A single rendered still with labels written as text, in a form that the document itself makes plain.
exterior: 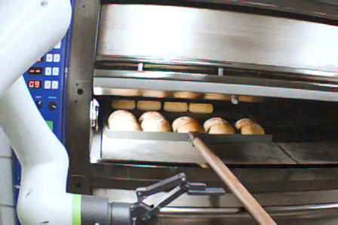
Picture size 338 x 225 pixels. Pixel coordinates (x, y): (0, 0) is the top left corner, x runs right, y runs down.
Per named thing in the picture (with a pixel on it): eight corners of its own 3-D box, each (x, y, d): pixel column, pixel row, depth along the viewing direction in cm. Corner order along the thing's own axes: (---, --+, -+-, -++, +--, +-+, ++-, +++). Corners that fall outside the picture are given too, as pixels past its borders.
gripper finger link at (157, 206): (142, 217, 127) (138, 212, 127) (188, 184, 127) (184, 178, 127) (143, 223, 124) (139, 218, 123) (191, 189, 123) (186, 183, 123)
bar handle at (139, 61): (99, 78, 165) (99, 79, 166) (231, 85, 168) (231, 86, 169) (100, 56, 165) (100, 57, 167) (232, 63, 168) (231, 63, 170)
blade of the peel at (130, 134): (271, 143, 221) (272, 134, 220) (106, 138, 213) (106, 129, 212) (246, 123, 256) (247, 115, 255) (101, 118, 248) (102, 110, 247)
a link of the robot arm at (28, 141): (-39, 92, 106) (7, 79, 104) (-28, 48, 114) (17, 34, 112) (31, 199, 133) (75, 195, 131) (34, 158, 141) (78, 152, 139)
